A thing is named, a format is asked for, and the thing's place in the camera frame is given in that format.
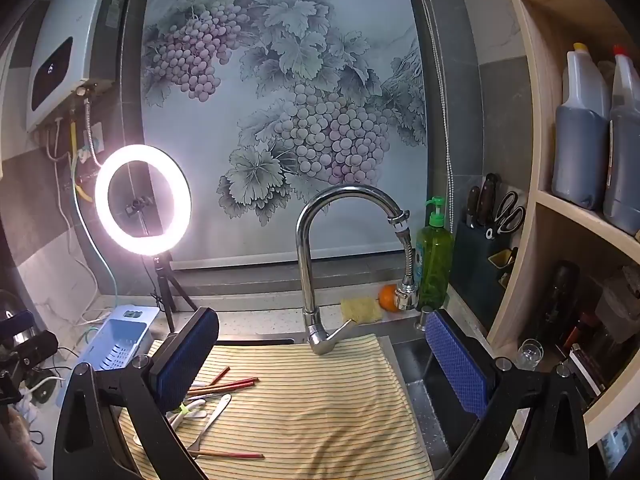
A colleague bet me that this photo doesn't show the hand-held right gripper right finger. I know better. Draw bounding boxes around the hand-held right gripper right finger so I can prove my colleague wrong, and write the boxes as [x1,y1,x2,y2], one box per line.
[424,307,591,480]

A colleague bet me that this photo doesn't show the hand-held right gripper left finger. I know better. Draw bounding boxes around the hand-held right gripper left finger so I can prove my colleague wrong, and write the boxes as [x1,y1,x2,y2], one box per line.
[52,306,221,480]

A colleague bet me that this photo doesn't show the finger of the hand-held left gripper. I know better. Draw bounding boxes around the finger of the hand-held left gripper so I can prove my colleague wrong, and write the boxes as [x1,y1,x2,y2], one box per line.
[9,331,60,363]
[0,310,35,342]

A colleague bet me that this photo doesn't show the white plastic spoon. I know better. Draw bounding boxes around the white plastic spoon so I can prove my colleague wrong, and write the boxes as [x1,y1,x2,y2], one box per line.
[167,392,221,428]

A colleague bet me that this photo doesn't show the white ceramic spoon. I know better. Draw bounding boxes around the white ceramic spoon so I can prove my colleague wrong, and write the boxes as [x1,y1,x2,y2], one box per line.
[187,394,233,451]

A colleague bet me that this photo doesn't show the blue plastic basket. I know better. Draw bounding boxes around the blue plastic basket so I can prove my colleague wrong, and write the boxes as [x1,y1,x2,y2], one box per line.
[56,305,162,408]

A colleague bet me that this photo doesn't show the person's left hand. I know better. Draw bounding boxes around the person's left hand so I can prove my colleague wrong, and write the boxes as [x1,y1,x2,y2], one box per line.
[0,397,48,471]

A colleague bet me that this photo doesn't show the kitchen sink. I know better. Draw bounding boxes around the kitchen sink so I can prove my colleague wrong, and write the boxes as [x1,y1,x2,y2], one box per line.
[380,335,506,466]

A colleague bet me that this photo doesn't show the wine glass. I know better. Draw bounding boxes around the wine glass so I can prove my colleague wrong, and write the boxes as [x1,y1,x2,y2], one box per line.
[515,338,545,371]

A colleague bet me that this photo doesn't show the flexible chrome faucet sprayer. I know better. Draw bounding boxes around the flexible chrome faucet sprayer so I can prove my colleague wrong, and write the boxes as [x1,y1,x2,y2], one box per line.
[387,210,422,312]

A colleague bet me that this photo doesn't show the black tripod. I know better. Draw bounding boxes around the black tripod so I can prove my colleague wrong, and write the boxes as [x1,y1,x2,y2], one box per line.
[145,252,198,333]

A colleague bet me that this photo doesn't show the dark knife block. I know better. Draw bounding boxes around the dark knife block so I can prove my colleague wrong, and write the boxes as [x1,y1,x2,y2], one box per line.
[450,220,521,331]

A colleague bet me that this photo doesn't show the orange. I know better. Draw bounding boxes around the orange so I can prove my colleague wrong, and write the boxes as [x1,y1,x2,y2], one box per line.
[378,284,401,312]

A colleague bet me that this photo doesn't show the green dish soap bottle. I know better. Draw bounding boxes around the green dish soap bottle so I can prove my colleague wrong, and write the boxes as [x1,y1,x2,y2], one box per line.
[415,196,456,311]

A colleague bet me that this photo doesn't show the yellow sponge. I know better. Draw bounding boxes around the yellow sponge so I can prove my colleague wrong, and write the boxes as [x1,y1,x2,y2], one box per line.
[341,296,383,323]

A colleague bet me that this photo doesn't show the dark bottle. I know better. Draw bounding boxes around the dark bottle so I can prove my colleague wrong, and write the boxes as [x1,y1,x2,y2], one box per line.
[532,260,581,346]

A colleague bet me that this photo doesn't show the yellow striped cloth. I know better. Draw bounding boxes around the yellow striped cloth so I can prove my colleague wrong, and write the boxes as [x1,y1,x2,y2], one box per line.
[117,332,436,480]

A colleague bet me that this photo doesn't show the chrome faucet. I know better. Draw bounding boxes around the chrome faucet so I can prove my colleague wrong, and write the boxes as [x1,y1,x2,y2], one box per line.
[295,184,413,356]

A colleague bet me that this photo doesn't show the clear plastic container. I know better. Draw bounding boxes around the clear plastic container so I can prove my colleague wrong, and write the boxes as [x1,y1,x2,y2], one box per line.
[595,265,640,346]

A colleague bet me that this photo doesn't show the dark liquid jug yellow cap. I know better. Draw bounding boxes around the dark liquid jug yellow cap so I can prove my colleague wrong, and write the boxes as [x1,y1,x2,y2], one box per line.
[551,42,613,211]

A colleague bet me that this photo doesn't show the dark liquid jug red cap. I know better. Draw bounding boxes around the dark liquid jug red cap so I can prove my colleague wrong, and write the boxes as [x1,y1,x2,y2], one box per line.
[602,45,640,236]

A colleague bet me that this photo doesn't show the white water heater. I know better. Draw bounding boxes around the white water heater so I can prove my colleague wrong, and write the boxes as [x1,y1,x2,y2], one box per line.
[25,0,121,133]

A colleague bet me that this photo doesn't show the wooden shelf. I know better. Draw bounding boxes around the wooden shelf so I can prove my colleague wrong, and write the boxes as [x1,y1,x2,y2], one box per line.
[487,0,640,448]

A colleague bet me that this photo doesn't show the grape printed blind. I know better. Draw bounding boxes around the grape printed blind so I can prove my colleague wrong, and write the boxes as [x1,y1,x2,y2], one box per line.
[140,0,431,261]

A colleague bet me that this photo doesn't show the teal hose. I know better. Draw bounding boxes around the teal hose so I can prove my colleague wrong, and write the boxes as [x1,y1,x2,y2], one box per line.
[70,150,121,311]

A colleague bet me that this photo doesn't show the white cable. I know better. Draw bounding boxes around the white cable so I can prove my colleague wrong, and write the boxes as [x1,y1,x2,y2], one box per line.
[47,120,108,328]

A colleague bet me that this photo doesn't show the ring light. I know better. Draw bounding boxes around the ring light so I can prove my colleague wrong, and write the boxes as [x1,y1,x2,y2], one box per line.
[94,144,193,261]

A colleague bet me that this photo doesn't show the black-handled scissors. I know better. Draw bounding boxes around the black-handled scissors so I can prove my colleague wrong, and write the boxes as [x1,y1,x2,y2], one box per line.
[485,191,527,241]

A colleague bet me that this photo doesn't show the dark-handled knife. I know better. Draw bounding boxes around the dark-handled knife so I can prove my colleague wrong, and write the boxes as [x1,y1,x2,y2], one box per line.
[466,186,482,230]
[479,173,502,228]

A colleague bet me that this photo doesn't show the yellow hose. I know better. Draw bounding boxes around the yellow hose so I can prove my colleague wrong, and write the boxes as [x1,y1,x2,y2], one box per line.
[69,120,95,205]

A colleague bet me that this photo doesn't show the white bead chain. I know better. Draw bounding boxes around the white bead chain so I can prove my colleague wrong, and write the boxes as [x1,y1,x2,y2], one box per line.
[430,35,457,226]

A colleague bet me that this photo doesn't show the metal flexible hose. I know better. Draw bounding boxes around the metal flexible hose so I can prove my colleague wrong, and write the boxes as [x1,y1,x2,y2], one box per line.
[84,100,96,161]

